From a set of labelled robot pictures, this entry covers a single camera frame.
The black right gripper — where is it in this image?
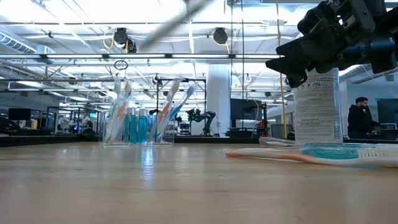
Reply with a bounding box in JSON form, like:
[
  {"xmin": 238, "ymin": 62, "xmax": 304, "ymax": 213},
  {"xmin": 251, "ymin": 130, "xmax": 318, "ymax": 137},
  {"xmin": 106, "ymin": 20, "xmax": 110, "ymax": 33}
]
[{"xmin": 266, "ymin": 11, "xmax": 374, "ymax": 88}]

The black metal table frame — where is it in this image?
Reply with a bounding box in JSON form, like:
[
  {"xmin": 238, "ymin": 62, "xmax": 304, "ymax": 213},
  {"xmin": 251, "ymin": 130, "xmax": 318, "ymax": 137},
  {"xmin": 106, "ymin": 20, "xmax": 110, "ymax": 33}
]
[{"xmin": 0, "ymin": 133, "xmax": 398, "ymax": 149}]

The yellow hanging cable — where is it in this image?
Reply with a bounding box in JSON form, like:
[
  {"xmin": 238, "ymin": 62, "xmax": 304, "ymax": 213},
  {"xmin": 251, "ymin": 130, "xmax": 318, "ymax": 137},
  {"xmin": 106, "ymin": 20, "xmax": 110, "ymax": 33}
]
[{"xmin": 275, "ymin": 0, "xmax": 289, "ymax": 139}]

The clear acrylic organizer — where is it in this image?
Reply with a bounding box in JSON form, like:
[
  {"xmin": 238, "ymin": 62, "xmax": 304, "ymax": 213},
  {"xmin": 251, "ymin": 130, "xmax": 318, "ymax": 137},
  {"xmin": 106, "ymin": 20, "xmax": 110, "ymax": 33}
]
[{"xmin": 101, "ymin": 107, "xmax": 175, "ymax": 146}]

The small dark monitor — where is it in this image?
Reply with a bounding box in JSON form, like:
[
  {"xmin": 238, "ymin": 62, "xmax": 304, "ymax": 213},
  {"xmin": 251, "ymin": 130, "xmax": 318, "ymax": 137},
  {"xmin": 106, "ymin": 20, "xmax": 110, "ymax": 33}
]
[{"xmin": 7, "ymin": 108, "xmax": 32, "ymax": 121}]

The dark background monitor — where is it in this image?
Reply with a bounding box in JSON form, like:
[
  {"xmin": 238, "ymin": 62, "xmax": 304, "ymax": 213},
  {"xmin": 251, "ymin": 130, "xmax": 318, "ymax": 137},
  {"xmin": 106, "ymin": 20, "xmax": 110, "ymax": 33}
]
[{"xmin": 230, "ymin": 98, "xmax": 259, "ymax": 129}]

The blue toothbrush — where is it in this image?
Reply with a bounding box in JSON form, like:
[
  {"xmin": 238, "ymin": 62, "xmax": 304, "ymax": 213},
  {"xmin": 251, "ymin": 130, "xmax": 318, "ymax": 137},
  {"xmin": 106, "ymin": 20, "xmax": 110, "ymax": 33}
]
[{"xmin": 157, "ymin": 84, "xmax": 197, "ymax": 142}]

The small blue mouthwash bottle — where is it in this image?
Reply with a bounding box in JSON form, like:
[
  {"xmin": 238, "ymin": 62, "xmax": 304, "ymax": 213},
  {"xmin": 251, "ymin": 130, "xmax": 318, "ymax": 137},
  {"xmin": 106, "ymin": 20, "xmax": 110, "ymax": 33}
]
[
  {"xmin": 300, "ymin": 142, "xmax": 363, "ymax": 161},
  {"xmin": 124, "ymin": 108, "xmax": 137, "ymax": 144},
  {"xmin": 137, "ymin": 108, "xmax": 149, "ymax": 144}
]

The black ceiling cable reel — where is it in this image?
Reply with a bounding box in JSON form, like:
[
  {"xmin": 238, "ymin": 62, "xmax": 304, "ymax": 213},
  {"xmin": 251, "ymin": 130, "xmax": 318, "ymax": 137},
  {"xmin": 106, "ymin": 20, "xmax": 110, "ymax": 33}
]
[
  {"xmin": 212, "ymin": 27, "xmax": 229, "ymax": 45},
  {"xmin": 113, "ymin": 27, "xmax": 137, "ymax": 54}
]

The white building column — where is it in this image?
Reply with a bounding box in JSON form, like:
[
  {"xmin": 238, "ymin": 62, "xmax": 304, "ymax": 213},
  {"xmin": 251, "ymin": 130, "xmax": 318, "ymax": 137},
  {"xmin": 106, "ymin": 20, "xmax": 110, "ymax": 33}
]
[{"xmin": 206, "ymin": 63, "xmax": 233, "ymax": 138}]

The person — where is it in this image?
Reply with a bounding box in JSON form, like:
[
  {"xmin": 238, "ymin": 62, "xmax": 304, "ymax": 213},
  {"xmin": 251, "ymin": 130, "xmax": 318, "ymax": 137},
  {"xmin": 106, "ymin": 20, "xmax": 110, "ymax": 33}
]
[{"xmin": 347, "ymin": 96, "xmax": 382, "ymax": 140}]

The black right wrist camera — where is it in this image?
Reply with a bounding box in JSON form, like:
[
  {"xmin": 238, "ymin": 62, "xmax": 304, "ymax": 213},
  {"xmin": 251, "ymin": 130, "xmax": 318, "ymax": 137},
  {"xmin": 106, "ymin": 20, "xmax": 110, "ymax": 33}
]
[{"xmin": 332, "ymin": 0, "xmax": 379, "ymax": 37}]

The black coiled hanging cable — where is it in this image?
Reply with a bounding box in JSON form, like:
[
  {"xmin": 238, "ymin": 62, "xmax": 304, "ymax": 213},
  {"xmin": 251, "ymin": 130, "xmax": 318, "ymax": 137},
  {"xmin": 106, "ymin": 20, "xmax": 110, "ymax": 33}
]
[{"xmin": 241, "ymin": 0, "xmax": 246, "ymax": 131}]

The white wipes canister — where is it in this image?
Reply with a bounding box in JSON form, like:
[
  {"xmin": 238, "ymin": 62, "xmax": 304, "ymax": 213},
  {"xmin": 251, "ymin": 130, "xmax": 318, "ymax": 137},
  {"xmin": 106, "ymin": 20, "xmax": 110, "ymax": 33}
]
[{"xmin": 293, "ymin": 67, "xmax": 344, "ymax": 144}]

